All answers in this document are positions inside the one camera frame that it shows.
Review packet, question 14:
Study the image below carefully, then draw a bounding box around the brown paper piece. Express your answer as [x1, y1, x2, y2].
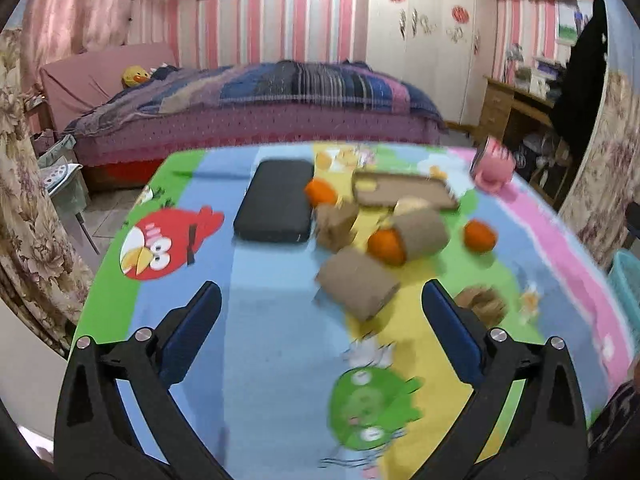
[314, 202, 360, 254]

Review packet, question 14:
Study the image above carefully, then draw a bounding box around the bed with purple sheet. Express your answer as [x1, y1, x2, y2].
[65, 60, 448, 193]

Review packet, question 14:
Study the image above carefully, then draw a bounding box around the small wall photo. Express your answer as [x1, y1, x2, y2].
[557, 2, 591, 43]

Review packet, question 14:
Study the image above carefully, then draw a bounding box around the orange fruit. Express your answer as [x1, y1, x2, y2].
[463, 220, 499, 253]
[304, 179, 339, 207]
[368, 227, 407, 267]

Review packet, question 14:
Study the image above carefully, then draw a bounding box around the pink patterned curtain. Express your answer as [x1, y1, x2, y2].
[22, 0, 171, 86]

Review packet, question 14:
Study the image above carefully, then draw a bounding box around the cartoon bird printed tablecloth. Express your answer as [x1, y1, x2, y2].
[70, 142, 638, 480]

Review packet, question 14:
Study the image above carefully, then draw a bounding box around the brown paper ball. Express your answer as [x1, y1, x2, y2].
[456, 285, 508, 328]

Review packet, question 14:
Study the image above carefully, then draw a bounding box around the white wardrobe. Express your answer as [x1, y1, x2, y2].
[365, 0, 498, 128]

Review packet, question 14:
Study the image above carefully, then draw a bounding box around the teal plastic basket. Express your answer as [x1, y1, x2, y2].
[607, 250, 640, 316]

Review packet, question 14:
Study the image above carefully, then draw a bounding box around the pink mug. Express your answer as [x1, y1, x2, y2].
[470, 137, 516, 192]

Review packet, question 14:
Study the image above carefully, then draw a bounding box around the brown paper roll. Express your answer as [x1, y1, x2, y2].
[392, 208, 451, 261]
[316, 247, 401, 322]

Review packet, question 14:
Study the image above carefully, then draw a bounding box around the wooden desk with drawers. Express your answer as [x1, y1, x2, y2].
[482, 76, 576, 196]

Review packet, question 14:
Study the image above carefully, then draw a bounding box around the black rectangular case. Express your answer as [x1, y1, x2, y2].
[233, 159, 316, 244]

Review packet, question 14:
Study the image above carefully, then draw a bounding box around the pink covered headboard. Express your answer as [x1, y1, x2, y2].
[40, 42, 181, 133]

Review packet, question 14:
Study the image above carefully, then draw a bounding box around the floral curtain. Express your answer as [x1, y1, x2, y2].
[557, 55, 640, 271]
[0, 30, 96, 356]

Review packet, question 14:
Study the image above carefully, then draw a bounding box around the striped patchwork blanket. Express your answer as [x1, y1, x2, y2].
[67, 60, 446, 136]

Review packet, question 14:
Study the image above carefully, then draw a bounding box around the desk lamp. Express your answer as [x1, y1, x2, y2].
[505, 45, 523, 83]

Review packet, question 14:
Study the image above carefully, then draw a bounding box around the black hanging coat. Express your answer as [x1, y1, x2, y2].
[550, 0, 610, 158]

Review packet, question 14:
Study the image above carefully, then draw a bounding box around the brown translucent phone case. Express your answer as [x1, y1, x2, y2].
[351, 170, 458, 210]

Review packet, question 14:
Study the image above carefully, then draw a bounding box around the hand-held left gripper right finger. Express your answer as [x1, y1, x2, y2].
[415, 279, 588, 480]

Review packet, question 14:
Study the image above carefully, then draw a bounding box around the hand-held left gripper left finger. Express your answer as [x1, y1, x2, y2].
[52, 281, 231, 480]

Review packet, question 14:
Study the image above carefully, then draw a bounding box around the brown paper roll front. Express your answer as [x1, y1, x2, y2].
[316, 247, 401, 322]

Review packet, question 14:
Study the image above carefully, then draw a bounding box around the dark patterned clothing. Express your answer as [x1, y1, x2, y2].
[587, 380, 640, 480]

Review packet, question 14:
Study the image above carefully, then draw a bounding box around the yellow duck plush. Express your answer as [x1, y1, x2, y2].
[122, 65, 151, 89]

